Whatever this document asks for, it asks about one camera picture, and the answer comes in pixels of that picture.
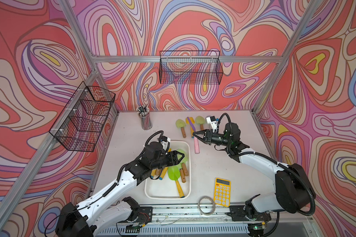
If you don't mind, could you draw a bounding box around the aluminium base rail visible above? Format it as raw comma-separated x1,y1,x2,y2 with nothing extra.
93,203,321,237

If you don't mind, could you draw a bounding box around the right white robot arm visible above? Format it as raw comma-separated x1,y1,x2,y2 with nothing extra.
193,122,316,220

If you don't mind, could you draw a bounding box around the clear cup of pens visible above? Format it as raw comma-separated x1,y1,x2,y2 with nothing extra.
136,105,152,130

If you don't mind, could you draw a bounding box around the white plastic storage box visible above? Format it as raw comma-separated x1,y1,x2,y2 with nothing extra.
144,141,192,200

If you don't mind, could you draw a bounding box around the grey tape ring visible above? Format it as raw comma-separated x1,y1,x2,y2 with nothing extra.
197,196,216,216

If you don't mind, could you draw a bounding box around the black wire basket wall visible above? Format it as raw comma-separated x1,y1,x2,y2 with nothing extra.
49,82,116,152
159,49,223,85

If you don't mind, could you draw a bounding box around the green shovel wooden handle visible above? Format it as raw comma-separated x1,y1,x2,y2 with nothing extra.
176,119,187,138
195,116,206,130

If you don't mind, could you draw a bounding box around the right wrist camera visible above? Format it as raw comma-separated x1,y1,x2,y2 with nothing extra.
206,116,219,133

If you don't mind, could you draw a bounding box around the purple shovel pink handle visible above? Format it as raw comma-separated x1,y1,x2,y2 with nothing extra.
186,117,201,155

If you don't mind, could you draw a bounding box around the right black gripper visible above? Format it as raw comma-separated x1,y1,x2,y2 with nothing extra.
193,129,231,146

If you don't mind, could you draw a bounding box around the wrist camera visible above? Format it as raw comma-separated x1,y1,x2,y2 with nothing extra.
206,116,219,133
161,136,171,153

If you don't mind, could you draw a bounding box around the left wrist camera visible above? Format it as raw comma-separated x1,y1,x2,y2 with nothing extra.
161,136,171,153

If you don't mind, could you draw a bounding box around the yellow calculator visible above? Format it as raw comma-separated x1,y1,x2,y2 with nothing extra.
213,178,231,207

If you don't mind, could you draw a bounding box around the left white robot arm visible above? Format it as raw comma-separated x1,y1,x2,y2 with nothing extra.
55,142,185,237

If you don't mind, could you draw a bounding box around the black wire basket left wall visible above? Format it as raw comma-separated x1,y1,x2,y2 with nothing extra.
49,82,116,152

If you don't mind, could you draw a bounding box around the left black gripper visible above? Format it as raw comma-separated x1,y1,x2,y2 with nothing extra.
150,150,186,171

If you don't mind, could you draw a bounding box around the black wire basket back wall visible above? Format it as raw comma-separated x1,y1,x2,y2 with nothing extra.
159,49,223,85

